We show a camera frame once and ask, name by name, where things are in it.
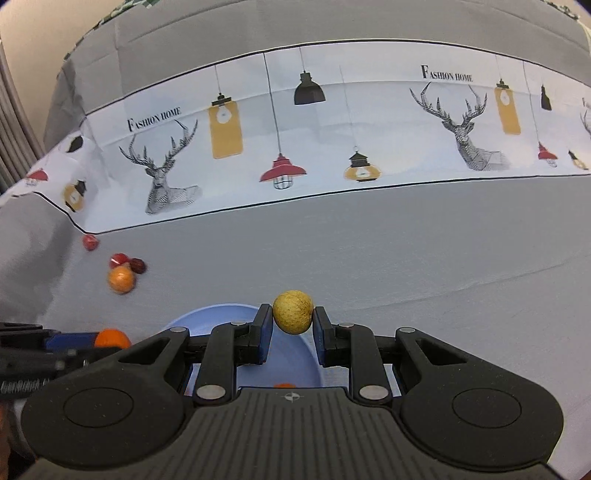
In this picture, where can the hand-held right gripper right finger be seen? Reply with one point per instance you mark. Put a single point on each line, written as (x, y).
(322, 341)

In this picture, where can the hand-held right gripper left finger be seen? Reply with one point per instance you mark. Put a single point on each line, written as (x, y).
(263, 334)

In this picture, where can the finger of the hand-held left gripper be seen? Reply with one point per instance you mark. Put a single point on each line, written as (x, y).
(60, 357)
(74, 340)

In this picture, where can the small yellow round fruit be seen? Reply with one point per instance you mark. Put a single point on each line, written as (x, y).
(292, 311)

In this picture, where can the blue plate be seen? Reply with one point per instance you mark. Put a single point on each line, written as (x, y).
(286, 364)

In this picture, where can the orange tangerine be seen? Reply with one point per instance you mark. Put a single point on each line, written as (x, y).
(112, 339)
(284, 385)

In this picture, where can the wrapped orange fruit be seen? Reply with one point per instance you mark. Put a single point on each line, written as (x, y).
(121, 279)

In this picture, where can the wrapped red fruit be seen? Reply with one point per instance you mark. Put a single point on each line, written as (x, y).
(119, 261)

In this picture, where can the dark red round fruit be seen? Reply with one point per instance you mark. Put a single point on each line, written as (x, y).
(137, 265)

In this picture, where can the small red fruit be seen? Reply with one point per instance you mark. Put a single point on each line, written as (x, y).
(90, 242)

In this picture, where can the grey pleated curtain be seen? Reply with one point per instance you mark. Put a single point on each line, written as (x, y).
(14, 124)

